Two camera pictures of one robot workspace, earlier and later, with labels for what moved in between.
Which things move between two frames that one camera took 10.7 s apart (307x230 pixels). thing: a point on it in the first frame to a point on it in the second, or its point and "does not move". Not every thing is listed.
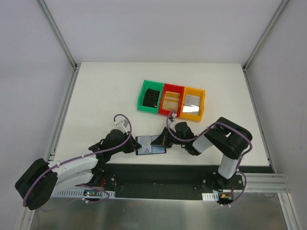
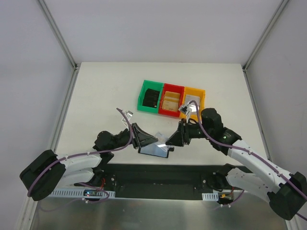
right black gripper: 166,139 to 182,132
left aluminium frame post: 56,32 does not move
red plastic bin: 171,87 does not move
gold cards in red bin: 171,100 does not move
